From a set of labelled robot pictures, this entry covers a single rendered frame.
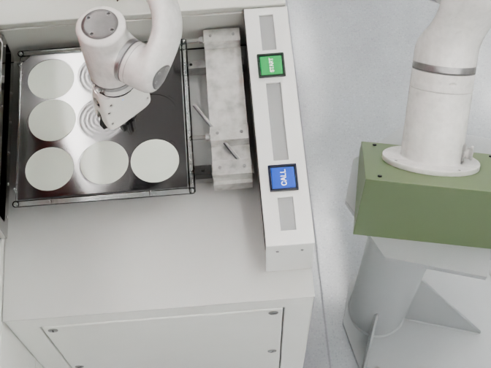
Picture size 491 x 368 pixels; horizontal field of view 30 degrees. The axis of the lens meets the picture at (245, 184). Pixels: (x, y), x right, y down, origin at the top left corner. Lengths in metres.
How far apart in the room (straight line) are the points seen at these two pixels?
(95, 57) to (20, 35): 0.54
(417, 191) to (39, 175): 0.76
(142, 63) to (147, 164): 0.40
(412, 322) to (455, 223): 0.92
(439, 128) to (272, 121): 0.34
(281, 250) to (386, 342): 0.98
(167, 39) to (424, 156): 0.56
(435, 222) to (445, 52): 0.33
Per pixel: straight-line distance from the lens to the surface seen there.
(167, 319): 1.92
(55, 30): 2.05
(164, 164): 1.88
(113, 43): 1.53
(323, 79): 3.04
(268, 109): 1.87
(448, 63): 1.74
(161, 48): 1.53
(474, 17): 1.71
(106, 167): 1.90
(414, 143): 1.78
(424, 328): 2.71
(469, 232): 1.86
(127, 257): 1.90
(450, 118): 1.76
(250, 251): 1.88
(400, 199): 1.74
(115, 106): 1.68
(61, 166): 1.92
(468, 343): 2.72
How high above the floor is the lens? 2.57
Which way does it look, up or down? 65 degrees down
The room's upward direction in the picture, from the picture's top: 2 degrees counter-clockwise
